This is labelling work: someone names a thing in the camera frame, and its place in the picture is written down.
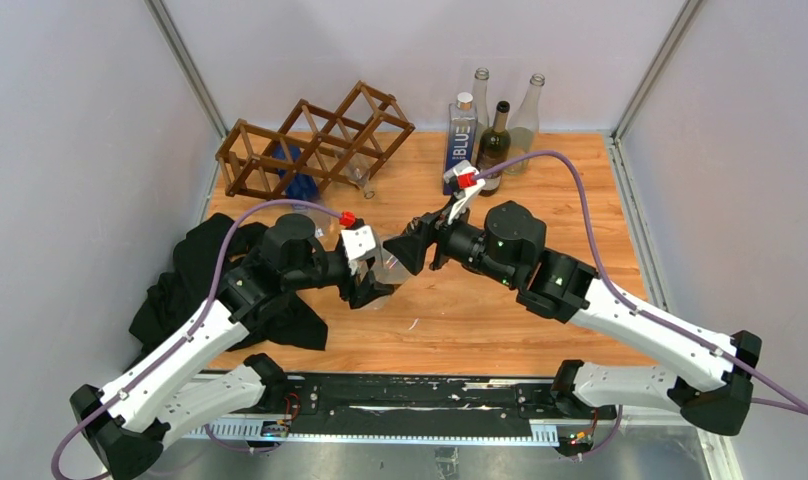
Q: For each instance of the clear bottle black cap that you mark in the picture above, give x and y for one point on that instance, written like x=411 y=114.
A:
x=385 y=266

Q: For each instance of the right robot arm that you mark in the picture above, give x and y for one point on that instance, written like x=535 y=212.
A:
x=700 y=374

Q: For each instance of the blue glass bottle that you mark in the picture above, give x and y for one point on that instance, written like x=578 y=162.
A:
x=461 y=129
x=302 y=186

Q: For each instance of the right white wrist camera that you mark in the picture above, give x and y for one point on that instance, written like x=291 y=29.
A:
x=465 y=184

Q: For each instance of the dark green wine bottle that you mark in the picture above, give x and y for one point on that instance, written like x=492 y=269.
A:
x=493 y=149

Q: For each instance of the clear bottle dark label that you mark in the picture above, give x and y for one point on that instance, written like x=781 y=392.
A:
x=479 y=92
x=524 y=123

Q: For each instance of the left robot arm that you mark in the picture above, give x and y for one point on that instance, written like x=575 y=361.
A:
x=130 y=421

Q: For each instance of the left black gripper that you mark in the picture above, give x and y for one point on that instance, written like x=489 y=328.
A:
x=365 y=291

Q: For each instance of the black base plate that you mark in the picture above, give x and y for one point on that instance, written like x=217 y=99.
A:
x=428 y=406

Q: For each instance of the brown wooden wine rack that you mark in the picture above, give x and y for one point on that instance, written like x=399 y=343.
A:
x=367 y=121

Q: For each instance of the black cloth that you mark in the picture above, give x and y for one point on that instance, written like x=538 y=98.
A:
x=178 y=293

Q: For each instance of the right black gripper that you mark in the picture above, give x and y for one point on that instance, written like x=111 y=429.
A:
x=433 y=227

